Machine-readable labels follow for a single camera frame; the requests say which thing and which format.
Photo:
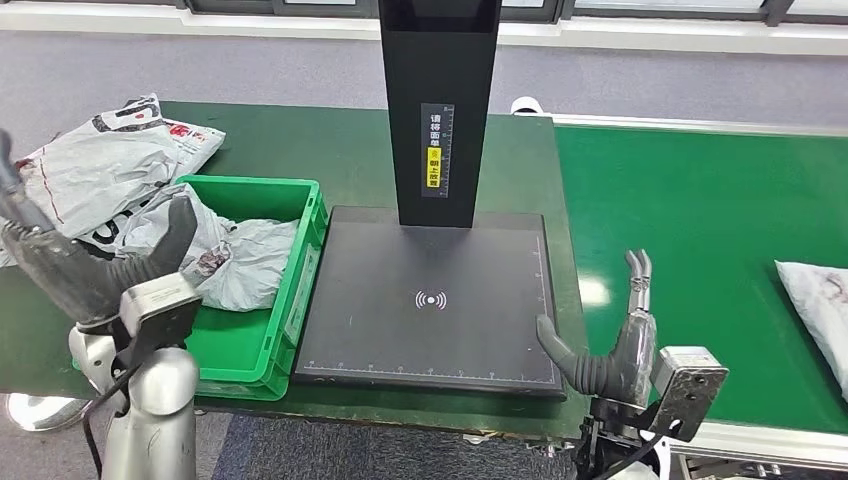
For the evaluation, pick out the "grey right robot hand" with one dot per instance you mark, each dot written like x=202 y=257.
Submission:
x=632 y=358

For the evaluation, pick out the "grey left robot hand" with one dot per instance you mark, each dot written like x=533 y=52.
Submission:
x=73 y=278

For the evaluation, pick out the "grey poly mailer parcel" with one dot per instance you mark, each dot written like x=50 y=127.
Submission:
x=821 y=305
x=252 y=265

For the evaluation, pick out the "large grey parcel black print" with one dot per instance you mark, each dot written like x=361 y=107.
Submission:
x=99 y=172

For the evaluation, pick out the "green conveyor belt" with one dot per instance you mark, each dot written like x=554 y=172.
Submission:
x=696 y=232

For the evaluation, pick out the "black inbound scanner machine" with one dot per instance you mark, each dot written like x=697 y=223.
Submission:
x=430 y=344

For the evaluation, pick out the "white conveyor roller end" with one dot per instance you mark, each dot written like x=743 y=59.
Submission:
x=526 y=106

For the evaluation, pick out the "chrome round table foot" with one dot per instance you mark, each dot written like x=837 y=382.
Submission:
x=40 y=414

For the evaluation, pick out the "green plastic crate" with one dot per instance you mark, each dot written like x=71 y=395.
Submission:
x=232 y=344

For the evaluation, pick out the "dark blue floor mat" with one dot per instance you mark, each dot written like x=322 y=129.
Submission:
x=397 y=457

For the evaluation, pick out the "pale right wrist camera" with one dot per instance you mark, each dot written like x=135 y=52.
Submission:
x=689 y=384

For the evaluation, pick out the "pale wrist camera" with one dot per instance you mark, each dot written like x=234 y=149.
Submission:
x=159 y=305
x=689 y=384

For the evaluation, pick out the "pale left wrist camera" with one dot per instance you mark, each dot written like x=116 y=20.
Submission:
x=159 y=305

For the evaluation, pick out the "aluminium conveyor frame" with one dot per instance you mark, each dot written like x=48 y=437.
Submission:
x=762 y=447

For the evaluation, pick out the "dark window frame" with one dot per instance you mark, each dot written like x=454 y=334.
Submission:
x=232 y=8

